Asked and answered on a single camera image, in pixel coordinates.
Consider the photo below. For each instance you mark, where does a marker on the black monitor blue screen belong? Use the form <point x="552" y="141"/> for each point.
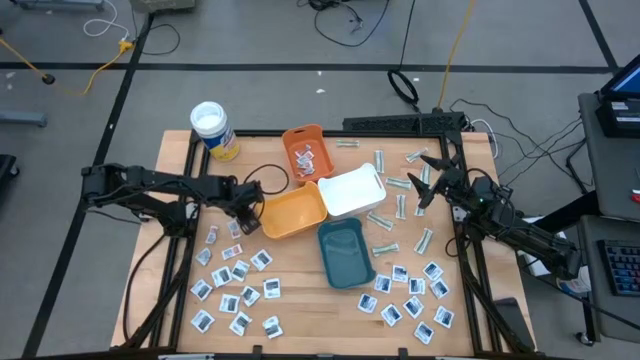
<point x="627" y="82"/>

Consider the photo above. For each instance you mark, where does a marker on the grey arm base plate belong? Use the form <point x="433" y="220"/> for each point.
<point x="191" y="210"/>
<point x="458" y="213"/>

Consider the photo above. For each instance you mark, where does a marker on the black box device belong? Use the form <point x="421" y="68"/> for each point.
<point x="617" y="125"/>

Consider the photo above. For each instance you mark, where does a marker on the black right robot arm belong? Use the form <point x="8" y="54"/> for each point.
<point x="530" y="240"/>

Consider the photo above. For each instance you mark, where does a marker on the black flat pedal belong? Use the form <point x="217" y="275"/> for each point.
<point x="512" y="320"/>

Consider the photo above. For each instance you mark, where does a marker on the black computer keyboard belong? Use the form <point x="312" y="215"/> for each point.
<point x="622" y="267"/>

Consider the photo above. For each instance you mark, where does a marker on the teal plastic bin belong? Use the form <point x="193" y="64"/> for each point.
<point x="345" y="255"/>

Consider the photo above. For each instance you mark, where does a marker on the orange plastic bin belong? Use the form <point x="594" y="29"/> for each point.
<point x="295" y="140"/>

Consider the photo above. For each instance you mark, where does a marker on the grey desk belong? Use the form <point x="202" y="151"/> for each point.
<point x="610" y="170"/>
<point x="595" y="300"/>

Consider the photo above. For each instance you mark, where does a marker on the green-striped white long packet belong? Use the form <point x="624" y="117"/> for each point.
<point x="416" y="155"/>
<point x="380" y="221"/>
<point x="398" y="183"/>
<point x="425" y="175"/>
<point x="423" y="241"/>
<point x="419" y="212"/>
<point x="347" y="143"/>
<point x="379" y="161"/>
<point x="400" y="206"/>
<point x="385" y="249"/>

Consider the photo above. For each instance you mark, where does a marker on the white plastic bin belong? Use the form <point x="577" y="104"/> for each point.
<point x="352" y="192"/>

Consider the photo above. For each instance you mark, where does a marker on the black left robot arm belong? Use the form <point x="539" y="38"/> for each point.
<point x="150" y="177"/>

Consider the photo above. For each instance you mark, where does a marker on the black caster wheel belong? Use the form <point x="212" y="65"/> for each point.
<point x="583" y="338"/>

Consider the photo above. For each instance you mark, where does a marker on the small red object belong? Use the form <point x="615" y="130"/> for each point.
<point x="636" y="196"/>

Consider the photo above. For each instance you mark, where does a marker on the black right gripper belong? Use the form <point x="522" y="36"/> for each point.
<point x="455" y="185"/>

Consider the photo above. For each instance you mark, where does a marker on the yellow plastic bin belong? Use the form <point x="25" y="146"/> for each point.
<point x="292" y="210"/>

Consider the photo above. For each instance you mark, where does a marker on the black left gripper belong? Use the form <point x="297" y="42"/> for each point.
<point x="247" y="197"/>

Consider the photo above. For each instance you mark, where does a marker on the black desk crossbar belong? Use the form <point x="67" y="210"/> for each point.
<point x="575" y="207"/>

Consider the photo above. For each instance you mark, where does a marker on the black-print white square packet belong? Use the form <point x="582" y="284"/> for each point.
<point x="229" y="303"/>
<point x="221" y="276"/>
<point x="201" y="289"/>
<point x="240" y="270"/>
<point x="261" y="259"/>
<point x="202" y="321"/>
<point x="250" y="295"/>
<point x="240" y="323"/>
<point x="272" y="288"/>
<point x="203" y="256"/>
<point x="272" y="327"/>

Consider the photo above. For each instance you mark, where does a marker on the Lysol disinfecting wipes canister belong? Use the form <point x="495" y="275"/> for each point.
<point x="210" y="120"/>
<point x="575" y="285"/>

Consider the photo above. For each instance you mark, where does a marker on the grey metal floor foot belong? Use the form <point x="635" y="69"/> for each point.
<point x="57" y="4"/>
<point x="22" y="119"/>

